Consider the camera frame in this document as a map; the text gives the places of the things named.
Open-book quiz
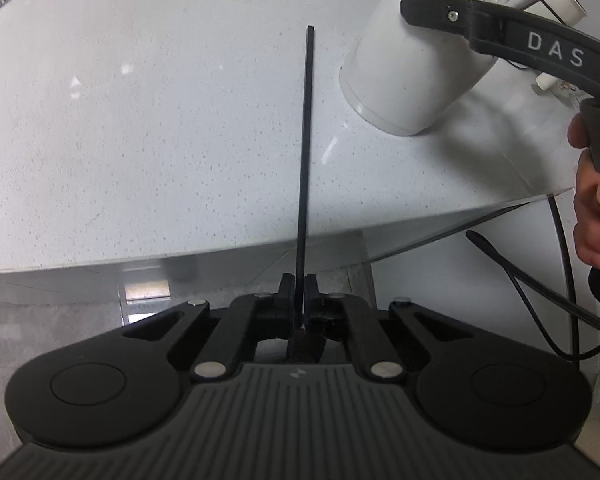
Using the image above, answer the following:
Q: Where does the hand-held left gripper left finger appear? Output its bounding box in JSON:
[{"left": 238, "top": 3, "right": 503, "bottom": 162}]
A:
[{"left": 120, "top": 272, "right": 297, "bottom": 381}]

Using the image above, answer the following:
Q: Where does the black chopstick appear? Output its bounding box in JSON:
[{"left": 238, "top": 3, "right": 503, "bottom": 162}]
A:
[{"left": 286, "top": 25, "right": 327, "bottom": 364}]

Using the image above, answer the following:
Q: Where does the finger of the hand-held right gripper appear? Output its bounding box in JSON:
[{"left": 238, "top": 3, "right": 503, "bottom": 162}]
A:
[{"left": 399, "top": 0, "right": 506, "bottom": 57}]

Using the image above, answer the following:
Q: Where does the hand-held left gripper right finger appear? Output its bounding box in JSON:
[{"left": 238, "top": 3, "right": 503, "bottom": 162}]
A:
[{"left": 303, "top": 272, "right": 482, "bottom": 381}]

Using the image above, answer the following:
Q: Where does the black braided cable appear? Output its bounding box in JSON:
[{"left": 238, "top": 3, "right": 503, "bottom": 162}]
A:
[{"left": 465, "top": 230, "right": 600, "bottom": 339}]

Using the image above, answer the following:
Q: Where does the white electric cooker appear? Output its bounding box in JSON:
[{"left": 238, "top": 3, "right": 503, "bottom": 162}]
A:
[{"left": 527, "top": 0, "right": 590, "bottom": 28}]

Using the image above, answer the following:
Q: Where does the thin black cable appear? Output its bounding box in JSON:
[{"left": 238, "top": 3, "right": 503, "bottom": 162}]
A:
[{"left": 500, "top": 194, "right": 600, "bottom": 362}]

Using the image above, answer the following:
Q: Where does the person's right hand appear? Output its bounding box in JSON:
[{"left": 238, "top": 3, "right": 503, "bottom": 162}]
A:
[{"left": 567, "top": 111, "right": 600, "bottom": 269}]

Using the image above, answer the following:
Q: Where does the white ceramic mug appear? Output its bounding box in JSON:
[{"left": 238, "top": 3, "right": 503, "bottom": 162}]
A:
[{"left": 338, "top": 0, "right": 504, "bottom": 137}]

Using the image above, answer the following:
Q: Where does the grey kitchen cabinet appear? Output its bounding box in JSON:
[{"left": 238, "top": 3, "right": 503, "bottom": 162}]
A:
[{"left": 362, "top": 194, "right": 600, "bottom": 376}]

